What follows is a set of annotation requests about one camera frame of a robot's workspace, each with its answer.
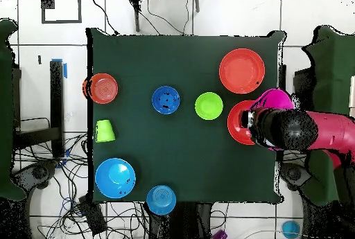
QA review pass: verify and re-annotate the large pink bowl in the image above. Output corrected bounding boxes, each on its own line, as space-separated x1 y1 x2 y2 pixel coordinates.
249 87 296 152

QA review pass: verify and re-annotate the dark blue bowl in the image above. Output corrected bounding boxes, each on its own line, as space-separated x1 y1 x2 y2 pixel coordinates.
151 85 181 116

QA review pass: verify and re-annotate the small light blue bowl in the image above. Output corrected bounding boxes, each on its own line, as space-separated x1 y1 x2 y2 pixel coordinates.
146 184 178 217

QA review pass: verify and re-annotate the green cup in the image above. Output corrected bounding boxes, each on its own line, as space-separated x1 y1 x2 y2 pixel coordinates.
94 119 116 143

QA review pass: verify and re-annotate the large light blue bowl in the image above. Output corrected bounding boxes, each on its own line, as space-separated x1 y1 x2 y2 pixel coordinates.
94 157 137 199

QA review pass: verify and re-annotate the small orange bowl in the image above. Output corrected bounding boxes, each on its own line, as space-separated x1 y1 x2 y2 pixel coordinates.
82 73 119 105

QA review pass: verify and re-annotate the large orange bowl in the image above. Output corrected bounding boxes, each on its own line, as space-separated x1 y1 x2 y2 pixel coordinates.
218 48 266 95
227 100 257 145

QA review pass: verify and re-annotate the green bowl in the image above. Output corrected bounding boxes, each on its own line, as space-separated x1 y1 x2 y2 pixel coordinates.
194 91 224 121

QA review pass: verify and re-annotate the dark grey floor base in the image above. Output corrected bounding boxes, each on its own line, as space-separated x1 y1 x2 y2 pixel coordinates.
10 161 59 193
279 162 313 193

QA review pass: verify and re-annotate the dark green tablecloth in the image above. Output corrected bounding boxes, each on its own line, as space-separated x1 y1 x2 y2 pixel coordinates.
86 27 286 205

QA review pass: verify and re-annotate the neighbouring green cloth table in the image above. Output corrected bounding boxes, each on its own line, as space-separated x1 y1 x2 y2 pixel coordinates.
0 18 27 202
293 25 355 207

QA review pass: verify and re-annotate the light blue bowl on floor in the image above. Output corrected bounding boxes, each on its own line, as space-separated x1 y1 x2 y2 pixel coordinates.
281 220 302 239

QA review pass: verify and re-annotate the purple object on floor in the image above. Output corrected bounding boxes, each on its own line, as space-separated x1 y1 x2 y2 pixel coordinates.
212 229 229 239

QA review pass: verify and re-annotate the black metal stand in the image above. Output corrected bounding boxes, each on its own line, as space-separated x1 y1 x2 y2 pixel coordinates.
123 0 201 33

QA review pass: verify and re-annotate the black power box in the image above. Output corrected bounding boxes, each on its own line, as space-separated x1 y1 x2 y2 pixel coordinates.
78 195 108 236

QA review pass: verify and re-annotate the black table frame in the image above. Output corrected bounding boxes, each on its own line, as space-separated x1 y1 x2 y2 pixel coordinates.
12 59 66 159
277 64 287 93

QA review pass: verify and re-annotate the tangle of cables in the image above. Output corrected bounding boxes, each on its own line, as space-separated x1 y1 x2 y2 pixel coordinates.
12 116 150 239

